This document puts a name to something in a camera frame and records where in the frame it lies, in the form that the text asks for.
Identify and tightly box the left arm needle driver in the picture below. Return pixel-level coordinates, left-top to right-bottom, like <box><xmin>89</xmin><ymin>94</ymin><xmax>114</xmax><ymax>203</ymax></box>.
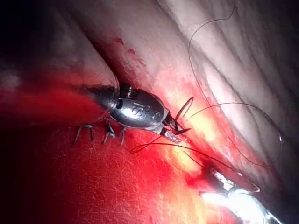
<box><xmin>109</xmin><ymin>84</ymin><xmax>171</xmax><ymax>134</ymax></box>

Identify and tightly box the left arm needle driver jaw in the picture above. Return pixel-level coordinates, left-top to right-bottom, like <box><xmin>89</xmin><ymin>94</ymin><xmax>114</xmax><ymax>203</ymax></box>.
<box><xmin>163</xmin><ymin>115</ymin><xmax>192</xmax><ymax>136</ymax></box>
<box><xmin>160</xmin><ymin>129</ymin><xmax>182</xmax><ymax>144</ymax></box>

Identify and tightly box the black thread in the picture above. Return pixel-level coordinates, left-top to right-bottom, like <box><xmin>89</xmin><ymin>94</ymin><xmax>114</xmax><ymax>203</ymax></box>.
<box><xmin>129</xmin><ymin>5</ymin><xmax>285</xmax><ymax>194</ymax></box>

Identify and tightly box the black stitching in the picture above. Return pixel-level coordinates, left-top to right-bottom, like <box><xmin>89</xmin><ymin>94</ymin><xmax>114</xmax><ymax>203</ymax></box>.
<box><xmin>73</xmin><ymin>112</ymin><xmax>128</xmax><ymax>147</ymax></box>

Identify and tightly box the tissue pad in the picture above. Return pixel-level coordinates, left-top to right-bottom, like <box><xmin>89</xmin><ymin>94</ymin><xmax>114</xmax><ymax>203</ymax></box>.
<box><xmin>0</xmin><ymin>0</ymin><xmax>299</xmax><ymax>224</ymax></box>

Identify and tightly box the right arm needle driver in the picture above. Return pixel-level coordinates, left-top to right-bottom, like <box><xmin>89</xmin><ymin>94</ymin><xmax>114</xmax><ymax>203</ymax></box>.
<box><xmin>199</xmin><ymin>185</ymin><xmax>273</xmax><ymax>224</ymax></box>

